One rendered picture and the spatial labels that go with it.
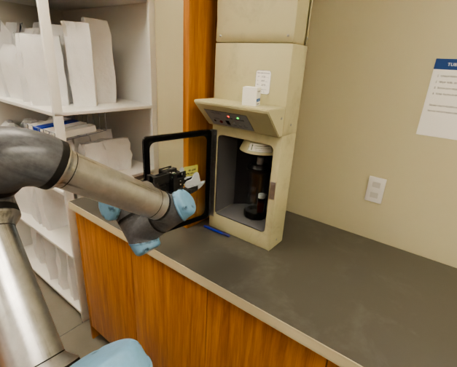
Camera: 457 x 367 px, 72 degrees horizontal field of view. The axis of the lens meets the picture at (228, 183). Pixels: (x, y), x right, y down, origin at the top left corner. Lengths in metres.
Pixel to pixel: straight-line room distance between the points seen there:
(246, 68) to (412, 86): 0.64
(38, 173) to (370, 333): 0.93
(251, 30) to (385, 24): 0.54
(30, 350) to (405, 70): 1.39
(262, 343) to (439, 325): 0.54
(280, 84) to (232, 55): 0.22
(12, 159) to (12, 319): 0.25
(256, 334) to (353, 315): 0.31
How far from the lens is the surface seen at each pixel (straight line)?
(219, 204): 1.40
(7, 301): 0.62
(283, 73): 1.12
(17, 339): 0.61
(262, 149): 1.22
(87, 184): 0.65
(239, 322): 1.18
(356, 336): 1.05
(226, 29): 1.26
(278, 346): 1.13
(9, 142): 0.61
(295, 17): 1.12
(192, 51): 1.26
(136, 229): 0.86
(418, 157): 1.45
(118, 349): 0.52
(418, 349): 1.10
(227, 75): 1.24
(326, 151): 1.54
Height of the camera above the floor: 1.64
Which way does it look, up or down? 21 degrees down
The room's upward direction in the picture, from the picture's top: 3 degrees clockwise
